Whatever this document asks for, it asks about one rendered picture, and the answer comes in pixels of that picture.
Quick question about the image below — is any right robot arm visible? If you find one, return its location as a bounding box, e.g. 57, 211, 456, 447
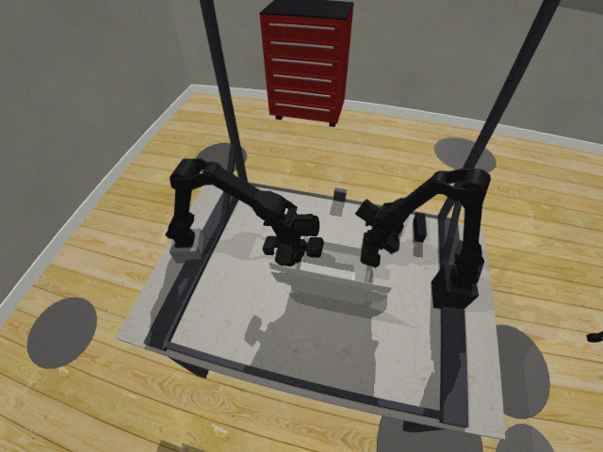
165, 158, 319, 266

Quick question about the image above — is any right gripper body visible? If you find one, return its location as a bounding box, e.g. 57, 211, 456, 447
263, 234, 324, 258

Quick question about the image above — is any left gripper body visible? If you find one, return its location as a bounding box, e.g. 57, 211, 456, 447
360, 221, 389, 268

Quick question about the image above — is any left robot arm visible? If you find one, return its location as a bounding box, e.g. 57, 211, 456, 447
355, 169, 491, 290

